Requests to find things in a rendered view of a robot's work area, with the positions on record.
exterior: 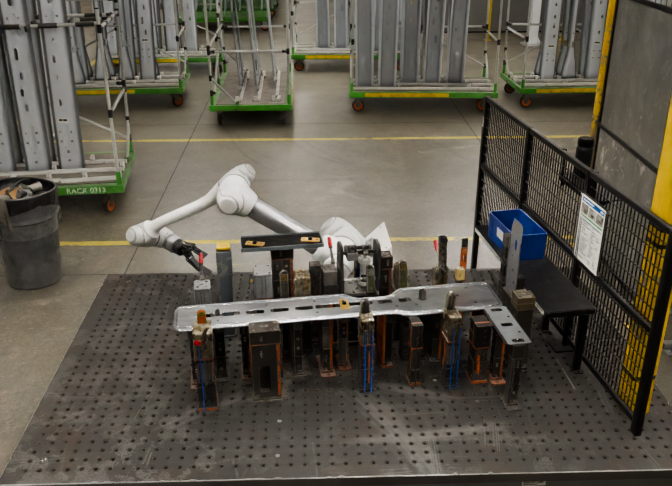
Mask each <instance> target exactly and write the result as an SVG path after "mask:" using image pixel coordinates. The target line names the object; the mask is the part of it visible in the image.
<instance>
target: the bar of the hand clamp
mask: <svg viewBox="0 0 672 486"><path fill-rule="evenodd" d="M447 242H448V239H447V235H446V234H443V235H438V267H439V274H440V273H441V264H442V263H444V268H445V270H444V273H447Z"/></svg>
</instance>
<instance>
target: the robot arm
mask: <svg viewBox="0 0 672 486"><path fill-rule="evenodd" d="M254 178H255V170H254V169H253V167H252V166H251V165H249V164H242V165H239V166H237V167H235V168H233V169H232V170H231V171H229V172H228V173H227V174H225V175H224V176H223V177H222V178H221V179H220V180H219V181H218V182H217V184H216V185H215V186H214V187H213V188H212V189H211V190H210V191H209V192H208V193H207V194H206V195H205V196H204V197H202V198H200V199H198V200H196V201H194V202H192V203H190V204H188V205H185V206H183V207H181V208H178V209H176V210H174V211H172V212H169V213H167V214H165V215H163V216H161V217H159V218H157V219H155V220H153V221H148V220H147V221H145V222H142V223H140V224H137V225H134V226H132V227H130V228H129V229H128V230H127V232H126V239H127V241H128V242H129V243H130V244H131V245H133V246H137V247H150V246H154V247H159V248H164V249H166V250H168V251H170V252H171V253H175V254H177V255H179V256H182V255H184V256H185V257H186V259H185V260H186V261H187V262H188V263H189V264H191V265H192V266H193V267H194V268H195V269H196V270H197V271H198V272H199V271H200V265H199V262H198V261H197V260H196V259H195V258H194V255H193V254H192V251H194V253H196V254H197V255H199V254H200V253H202V254H203V258H205V257H206V256H207V255H208V254H207V253H206V252H204V251H202V250H201V249H199V248H197V246H195V245H196V244H195V243H191V242H186V241H183V240H182V239H181V238H180V237H178V236H177V235H175V234H174V233H173V232H172V231H171V230H169V229H168V228H166V227H165V226H167V225H169V224H171V223H174V222H176V221H179V220H181V219H184V218H186V217H189V216H192V215H194V214H197V213H199V212H201V211H204V210H206V209H208V208H210V207H212V206H213V205H215V204H217V205H218V207H219V209H220V210H221V211H222V212H223V213H224V214H227V215H238V216H242V217H246V216H248V217H250V218H252V219H253V220H255V221H257V222H258V223H260V224H262V225H263V226H265V227H267V228H268V229H270V230H272V231H274V232H275V233H277V234H281V233H296V232H311V231H312V230H310V229H309V228H307V227H305V226H304V225H302V224H300V223H299V222H297V221H295V220H294V219H292V218H290V217H289V216H287V215H285V214H284V213H282V212H280V211H279V210H277V209H275V208H274V207H272V206H270V205H269V204H267V203H265V202H264V201H262V200H260V199H259V198H258V196H257V195H256V193H255V192H254V191H253V190H252V189H251V188H250V185H251V182H252V181H253V180H254ZM320 233H321V236H322V239H323V242H324V247H317V248H302V249H304V250H306V251H307V252H309V253H311V257H312V260H313V261H320V264H331V262H330V259H331V255H330V249H329V248H328V241H327V238H328V237H331V239H332V245H333V248H332V251H333V257H334V258H335V266H336V268H337V241H341V243H342V245H343V251H344V245H353V244H354V245H357V246H359V245H362V244H364V245H368V244H371V245H372V248H371V250H373V240H374V238H373V237H371V238H370V239H368V240H366V239H365V238H364V237H363V236H362V235H361V234H360V233H359V232H358V231H357V230H356V229H355V228H354V227H353V226H352V225H351V224H350V223H348V222H347V221H345V220H344V219H341V218H338V217H331V218H329V219H328V220H327V221H326V222H325V223H324V224H323V225H322V227H321V231H320ZM191 256H192V257H191ZM349 274H351V275H352V274H354V261H347V259H346V256H345V255H344V279H345V278H346V277H347V276H348V275H349Z"/></svg>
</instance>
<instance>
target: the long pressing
mask: <svg viewBox="0 0 672 486"><path fill-rule="evenodd" d="M421 288H424V289H425V290H426V299H425V300H420V299H419V290H420V289H421ZM449 291H454V292H455V294H458V295H459V296H456V302H455V307H456V308H457V310H458V312H468V311H480V310H484V308H487V307H499V306H503V303H502V302H501V300H500V299H499V298H498V296H497V295H496V294H495V292H494V291H493V290H492V288H491V287H490V286H489V285H488V284H487V283H486V282H468V283H455V284H442V285H430V286H417V287H404V288H399V289H397V290H395V291H394V292H393V293H391V294H390V295H387V296H377V297H367V298H368V299H369V301H370V302H372V304H370V309H369V310H370V311H371V313H372V315H373V316H380V315H392V314H397V315H405V316H420V315H432V314H443V313H444V307H445V300H446V294H447V292H449ZM407 298H409V299H410V300H411V301H407V302H400V301H399V299H407ZM339 299H347V300H348V303H357V302H360V300H361V299H362V298H356V297H353V296H350V295H347V294H330V295H317V296H304V297H291V298H278V299H265V300H252V301H240V302H227V303H214V304H201V305H188V306H180V307H178V308H176V310H175V311H174V319H173V329H174V330H175V331H178V332H187V331H192V327H193V321H197V311H198V310H199V309H203V310H205V311H206V314H214V315H215V310H216V309H219V310H220V314H221V315H220V316H214V317H208V318H206V319H207V320H211V323H212V329H223V328H235V327H247V326H248V323H250V322H262V321H274V320H278V321H279V324H284V323H296V322H308V321H320V320H332V319H344V318H356V317H358V312H359V311H360V305H357V306H350V309H343V310H342V309H341V307H332V308H320V309H317V308H316V306H319V305H332V304H339V301H338V300H339ZM382 300H391V303H382V304H381V303H379V302H378V301H382ZM314 301H315V302H314ZM475 302H477V303H475ZM415 304H417V305H415ZM266 305H267V306H266ZM307 306H312V307H313V309H307V310H296V309H295V308H296V307H307ZM282 308H288V311H282V312H271V310H272V309H282ZM257 310H264V313H257V314H247V311H257ZM231 312H239V315H233V316H222V314H223V313H231ZM316 312H318V313H316ZM217 320H219V321H217Z"/></svg>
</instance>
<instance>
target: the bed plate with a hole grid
mask: <svg viewBox="0 0 672 486"><path fill-rule="evenodd" d="M199 278H200V273H155V274H153V273H147V274H107V276H106V278H105V280H104V282H103V283H102V286H101V287H100V289H99V291H98V293H97V295H96V297H95V299H94V300H93V302H92V304H91V306H90V308H89V311H88V312H87V314H86V315H85V317H84V319H83V321H82V323H81V325H80V327H79V329H78V331H77V333H76V334H75V336H74V338H73V340H72V342H71V344H70V346H69V348H68V350H67V351H66V353H65V355H64V357H63V359H62V361H61V363H60V365H59V367H58V368H57V370H56V372H55V374H54V376H53V378H52V380H51V382H50V384H49V385H48V387H47V389H46V391H45V393H44V395H43V397H42V399H41V401H40V402H39V404H38V407H37V409H36V410H35V412H34V414H33V416H32V418H31V419H30V421H29V423H28V425H27V427H26V429H25V431H24V433H23V435H22V436H21V438H20V440H19V442H18V444H17V446H16V448H15V450H14V452H13V454H12V455H11V457H10V460H9V462H8V463H7V465H6V467H5V469H4V471H3V473H2V475H1V476H0V486H369V485H411V484H453V483H495V482H536V481H578V480H620V479H662V478H672V406H670V405H669V401H668V400H667V399H666V397H665V396H664V394H663V393H662V392H661V390H660V389H659V387H658V386H657V385H656V383H654V388H653V393H652V397H651V402H650V407H649V412H648V413H647V414H646V415H645V419H644V424H643V429H642V434H641V436H634V435H633V434H632V433H631V432H630V427H631V422H632V421H631V420H630V419H629V418H628V416H627V415H626V414H625V413H624V412H623V410H622V409H621V408H620V407H619V406H618V404H617V403H616V402H615V400H614V399H613V398H612V397H611V395H610V394H609V393H608V392H607V391H606V389H605V388H604V387H603V386H602V384H601V383H600V382H599V381H598V379H597V378H596V377H595V376H594V375H593V373H592V372H591V371H590V370H589V368H588V367H587V366H586V365H585V363H584V362H583V361H582V362H581V370H582V371H583V372H584V373H583V374H575V373H574V372H573V371H572V370H571V368H570V367H569V366H568V365H569V364H572V362H573V355H574V351H573V352H562V353H556V352H555V351H554V350H553V349H552V347H551V346H550V345H549V344H548V342H547V341H548V340H553V339H562V338H563V336H562V335H561V334H560V333H559V331H558V330H557V329H556V328H555V327H554V325H553V324H552V323H551V322H550V321H549V329H550V331H551V333H543V332H542V331H541V330H540V328H539V327H538V325H541V321H542V314H541V312H540V311H539V310H538V309H537V307H536V306H535V309H534V310H533V318H532V326H531V334H530V340H531V341H532V343H529V351H528V359H527V364H526V366H527V367H528V368H527V370H521V376H520V384H519V392H518V399H517V401H518V402H519V404H520V405H521V407H522V410H521V411H512V412H507V410H506V408H505V407H504V405H503V403H502V402H501V400H500V398H499V395H500V394H504V393H505V384H502V385H492V384H491V383H490V381H489V379H488V378H487V380H488V381H487V382H488V383H484V385H483V384H481V385H478V384H477V385H476V384H471V382H470V380H468V379H466V378H467V377H465V374H463V372H465V370H467V359H468V353H469V351H470V348H469V346H468V343H469V339H468V337H469V330H470V324H471V316H472V311H468V312H463V316H462V329H461V337H460V340H461V342H460V350H459V342H458V350H459V364H458V356H457V357H456V363H457V364H458V377H457V385H458V388H457V389H454V390H453V389H451V390H450V391H449V390H446V391H442V390H440V388H441V387H442V384H441V382H440V380H439V379H438V378H436V376H438V374H439V372H440V363H434V364H430V362H429V360H428V358H427V356H426V354H425V357H426V360H420V370H421V373H420V381H421V384H425V385H424V386H423V388H422V386H419V385H416V387H415V386H410V385H409V384H408V383H407V382H406V381H405V379H404V376H403V375H406V374H407V364H408V363H409V347H410V345H409V344H408V360H406V361H401V358H400V356H399V354H398V349H399V342H397V341H396V340H395V342H393V341H392V362H391V363H392V367H391V368H381V366H380V363H379V361H378V358H377V355H376V351H377V343H375V348H374V373H373V384H374V385H375V386H376V387H374V388H377V389H376V391H377V392H374V394H367V393H365V394H363V393H359V390H357V388H355V387H356V386H355V383H354V384H353V382H354V381H353V380H355V379H356V378H357V360H358V345H351V346H348V358H349V361H350V364H351V367H352V370H346V371H340V370H339V367H338V363H337V360H336V356H335V355H336V354H338V353H339V347H336V348H334V347H332V354H333V366H334V369H335V373H336V377H330V378H322V377H321V374H320V370H319V366H318V362H317V357H316V356H317V355H320V354H319V342H318V343H314V344H313V343H312V344H313V347H312V349H313V348H314V347H315V348H314V349H313V353H312V354H310V355H307V354H308V353H306V354H304V355H303V354H302V358H307V360H308V365H309V369H310V374H311V376H307V377H296V378H285V374H284V368H283V362H282V369H283V377H282V378H281V386H285V385H287V386H288V390H289V395H290V399H289V400H281V401H271V402H261V403H250V404H247V403H246V400H245V389H252V388H253V385H245V386H241V374H240V362H242V350H241V334H240V329H239V327H237V337H231V338H225V351H226V365H227V367H229V371H230V382H224V383H216V385H217V391H218V393H220V396H221V397H222V401H221V402H220V403H218V409H220V411H215V410H213V411H206V412H205V413H202V412H199V415H197V413H196V409H197V408H198V402H197V401H196V400H198V396H197V395H198V393H197V390H191V366H192V364H191V353H190V343H189V339H188V333H187V332H178V331H175V330H174V329H173V319H174V311H175V310H176V308H178V307H180V306H188V305H195V293H194V281H195V280H200V279H199ZM458 350H457V352H458Z"/></svg>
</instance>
